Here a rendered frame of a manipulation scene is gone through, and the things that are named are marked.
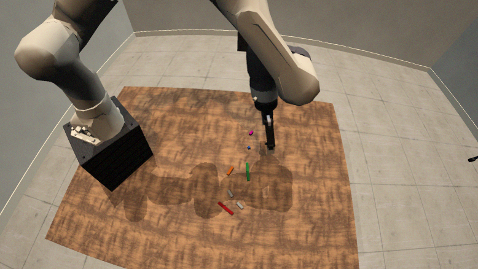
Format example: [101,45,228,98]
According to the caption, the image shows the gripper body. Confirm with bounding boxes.
[254,99,278,120]

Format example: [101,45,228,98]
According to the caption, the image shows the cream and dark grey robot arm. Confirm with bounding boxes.
[14,0,320,146]

